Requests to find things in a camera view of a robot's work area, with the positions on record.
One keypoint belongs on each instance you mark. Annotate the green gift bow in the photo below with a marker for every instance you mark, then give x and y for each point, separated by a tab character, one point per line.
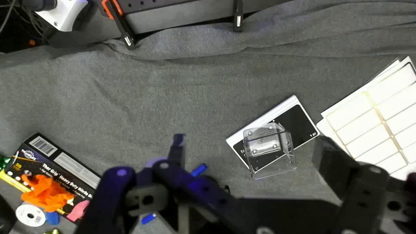
3	161

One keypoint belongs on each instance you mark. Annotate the black tray with tools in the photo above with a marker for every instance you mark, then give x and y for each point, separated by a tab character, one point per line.
65	163

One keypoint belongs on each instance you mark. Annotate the orange ribbon bow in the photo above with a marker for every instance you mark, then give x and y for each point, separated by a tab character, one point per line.
46	193

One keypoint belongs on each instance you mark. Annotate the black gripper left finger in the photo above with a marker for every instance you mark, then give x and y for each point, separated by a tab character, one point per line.
173	199

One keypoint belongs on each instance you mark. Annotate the grey table cloth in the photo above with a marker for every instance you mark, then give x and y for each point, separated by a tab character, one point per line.
173	86

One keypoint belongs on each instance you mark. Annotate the clear plastic case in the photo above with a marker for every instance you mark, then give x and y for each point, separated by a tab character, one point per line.
264	143

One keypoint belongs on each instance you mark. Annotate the black equipment cart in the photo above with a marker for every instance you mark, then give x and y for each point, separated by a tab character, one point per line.
182	11

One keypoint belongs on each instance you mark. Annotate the pink eraser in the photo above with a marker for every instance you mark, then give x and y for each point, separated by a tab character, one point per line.
78	211

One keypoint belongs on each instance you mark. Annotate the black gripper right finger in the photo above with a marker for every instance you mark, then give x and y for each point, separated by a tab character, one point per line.
372	199

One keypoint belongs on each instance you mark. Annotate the white ribbon spool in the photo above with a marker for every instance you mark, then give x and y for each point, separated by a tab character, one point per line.
21	212

